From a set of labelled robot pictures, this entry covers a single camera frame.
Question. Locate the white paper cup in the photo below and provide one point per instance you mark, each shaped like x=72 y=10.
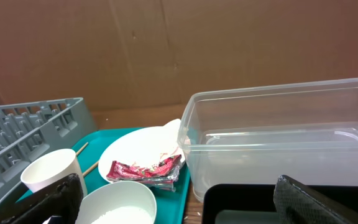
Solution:
x=52 y=167

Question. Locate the teal plastic tray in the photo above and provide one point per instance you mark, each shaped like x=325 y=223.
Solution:
x=170 y=205

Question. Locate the red snack wrapper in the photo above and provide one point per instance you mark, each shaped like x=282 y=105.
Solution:
x=162 y=175

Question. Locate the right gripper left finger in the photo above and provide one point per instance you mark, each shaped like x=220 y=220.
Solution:
x=59 y=202

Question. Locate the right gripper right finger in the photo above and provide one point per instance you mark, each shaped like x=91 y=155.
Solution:
x=299 y=203

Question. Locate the wooden chopstick left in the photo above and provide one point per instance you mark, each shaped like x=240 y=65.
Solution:
x=81 y=149

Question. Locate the large white plate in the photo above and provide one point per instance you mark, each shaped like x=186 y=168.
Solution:
x=141 y=147

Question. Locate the white napkin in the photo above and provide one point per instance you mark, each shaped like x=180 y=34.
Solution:
x=170 y=145

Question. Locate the clear plastic bin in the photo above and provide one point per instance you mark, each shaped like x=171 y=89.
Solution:
x=308 y=131

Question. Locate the grey dishwasher rack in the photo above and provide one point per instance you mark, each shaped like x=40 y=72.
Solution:
x=30 y=130

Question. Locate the wooden chopstick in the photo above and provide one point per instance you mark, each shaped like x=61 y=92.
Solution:
x=85 y=173
x=81 y=149

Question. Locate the pale green bowl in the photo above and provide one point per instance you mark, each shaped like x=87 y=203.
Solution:
x=119 y=202

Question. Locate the wooden chopstick right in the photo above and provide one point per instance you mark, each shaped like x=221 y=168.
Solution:
x=85 y=173

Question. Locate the black waste tray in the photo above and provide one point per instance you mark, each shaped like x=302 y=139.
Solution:
x=249 y=203

